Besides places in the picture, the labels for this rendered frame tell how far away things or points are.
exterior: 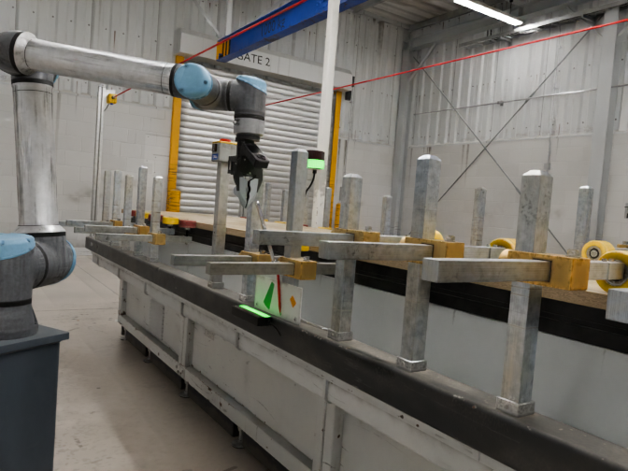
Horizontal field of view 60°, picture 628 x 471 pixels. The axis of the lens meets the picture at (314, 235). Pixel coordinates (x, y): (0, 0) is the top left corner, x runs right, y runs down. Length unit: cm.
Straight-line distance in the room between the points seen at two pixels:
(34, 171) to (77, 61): 38
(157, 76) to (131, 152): 771
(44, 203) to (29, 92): 33
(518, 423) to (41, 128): 151
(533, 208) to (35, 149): 142
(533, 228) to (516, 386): 26
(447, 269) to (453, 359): 64
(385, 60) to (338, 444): 1066
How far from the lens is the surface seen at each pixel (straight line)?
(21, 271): 169
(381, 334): 154
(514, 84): 1035
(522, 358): 97
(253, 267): 142
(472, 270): 78
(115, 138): 922
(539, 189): 95
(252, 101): 162
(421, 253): 106
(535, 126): 990
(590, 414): 119
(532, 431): 96
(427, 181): 111
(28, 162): 185
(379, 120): 1174
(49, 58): 171
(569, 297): 115
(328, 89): 322
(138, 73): 159
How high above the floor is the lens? 102
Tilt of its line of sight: 3 degrees down
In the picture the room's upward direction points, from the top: 4 degrees clockwise
